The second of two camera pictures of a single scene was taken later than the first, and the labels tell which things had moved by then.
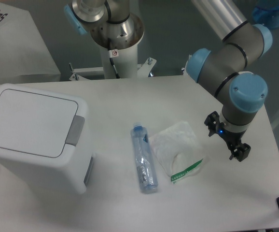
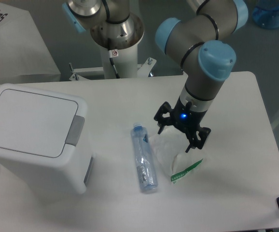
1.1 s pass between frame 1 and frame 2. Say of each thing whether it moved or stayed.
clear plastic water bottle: stayed
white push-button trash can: stayed
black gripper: moved
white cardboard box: stayed
